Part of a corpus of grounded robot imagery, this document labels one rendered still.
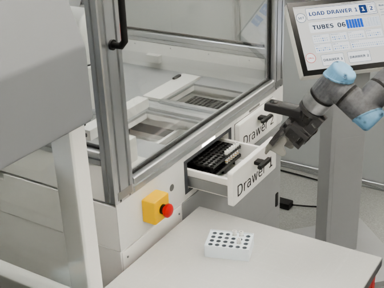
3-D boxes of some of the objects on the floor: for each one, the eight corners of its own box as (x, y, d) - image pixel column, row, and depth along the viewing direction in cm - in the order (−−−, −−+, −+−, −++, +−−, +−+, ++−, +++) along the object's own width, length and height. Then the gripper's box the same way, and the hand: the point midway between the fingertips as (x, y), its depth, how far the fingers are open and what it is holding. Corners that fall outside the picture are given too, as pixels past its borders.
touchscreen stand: (411, 280, 293) (439, 58, 250) (315, 299, 285) (327, 71, 242) (359, 223, 338) (375, 24, 295) (275, 237, 329) (278, 35, 286)
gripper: (318, 126, 181) (276, 173, 195) (333, 112, 189) (292, 158, 203) (294, 104, 182) (254, 153, 196) (311, 92, 191) (271, 139, 204)
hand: (268, 146), depth 199 cm, fingers open, 3 cm apart
